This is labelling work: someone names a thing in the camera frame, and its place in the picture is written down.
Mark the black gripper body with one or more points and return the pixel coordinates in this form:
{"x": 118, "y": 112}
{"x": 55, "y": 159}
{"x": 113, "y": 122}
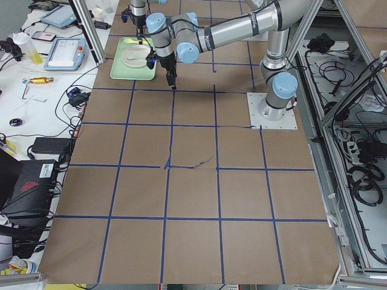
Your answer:
{"x": 139, "y": 20}
{"x": 167, "y": 63}

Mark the yellow plastic fork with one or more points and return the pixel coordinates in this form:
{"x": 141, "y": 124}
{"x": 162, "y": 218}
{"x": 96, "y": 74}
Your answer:
{"x": 131, "y": 41}

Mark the white round plate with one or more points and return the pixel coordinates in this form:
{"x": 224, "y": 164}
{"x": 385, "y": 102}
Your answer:
{"x": 137, "y": 50}

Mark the pale green plastic spoon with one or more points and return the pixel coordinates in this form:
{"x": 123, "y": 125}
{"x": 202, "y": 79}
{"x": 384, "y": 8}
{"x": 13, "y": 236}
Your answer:
{"x": 133, "y": 56}

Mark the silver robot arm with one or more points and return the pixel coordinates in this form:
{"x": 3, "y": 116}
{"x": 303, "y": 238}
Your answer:
{"x": 181, "y": 38}
{"x": 137, "y": 14}

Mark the light green tray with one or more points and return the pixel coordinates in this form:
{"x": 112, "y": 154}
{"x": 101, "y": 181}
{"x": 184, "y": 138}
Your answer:
{"x": 121, "y": 71}

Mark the white paper cup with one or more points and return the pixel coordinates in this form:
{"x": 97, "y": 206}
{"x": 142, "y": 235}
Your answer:
{"x": 98, "y": 14}

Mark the near teach pendant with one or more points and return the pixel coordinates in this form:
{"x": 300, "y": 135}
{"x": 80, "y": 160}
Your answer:
{"x": 66, "y": 54}

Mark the teach pendant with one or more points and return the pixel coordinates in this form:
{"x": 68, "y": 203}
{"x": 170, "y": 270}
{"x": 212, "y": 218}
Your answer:
{"x": 66, "y": 54}
{"x": 60, "y": 17}

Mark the far teach pendant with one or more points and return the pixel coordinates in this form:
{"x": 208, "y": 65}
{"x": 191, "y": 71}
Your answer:
{"x": 60, "y": 17}

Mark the black smartphone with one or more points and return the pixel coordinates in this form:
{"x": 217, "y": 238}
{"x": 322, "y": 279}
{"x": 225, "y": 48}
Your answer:
{"x": 44, "y": 36}

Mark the gold metal cylinder tool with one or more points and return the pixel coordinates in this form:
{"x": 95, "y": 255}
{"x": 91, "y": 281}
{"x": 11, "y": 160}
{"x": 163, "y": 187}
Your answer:
{"x": 41, "y": 80}

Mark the yellow liquid squeeze bottle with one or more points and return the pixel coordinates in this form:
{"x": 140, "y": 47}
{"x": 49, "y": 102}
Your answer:
{"x": 23, "y": 40}

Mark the black power adapter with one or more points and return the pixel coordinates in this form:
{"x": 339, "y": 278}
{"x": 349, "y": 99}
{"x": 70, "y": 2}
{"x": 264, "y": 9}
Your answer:
{"x": 48, "y": 145}

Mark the black computer box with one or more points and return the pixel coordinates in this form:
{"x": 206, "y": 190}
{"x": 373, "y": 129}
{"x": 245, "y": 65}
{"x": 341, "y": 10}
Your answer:
{"x": 33, "y": 192}

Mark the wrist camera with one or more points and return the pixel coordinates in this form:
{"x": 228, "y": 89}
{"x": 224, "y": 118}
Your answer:
{"x": 151, "y": 59}
{"x": 125, "y": 15}

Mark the aluminium frame post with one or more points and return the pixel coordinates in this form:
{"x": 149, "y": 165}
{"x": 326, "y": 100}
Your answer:
{"x": 83, "y": 17}

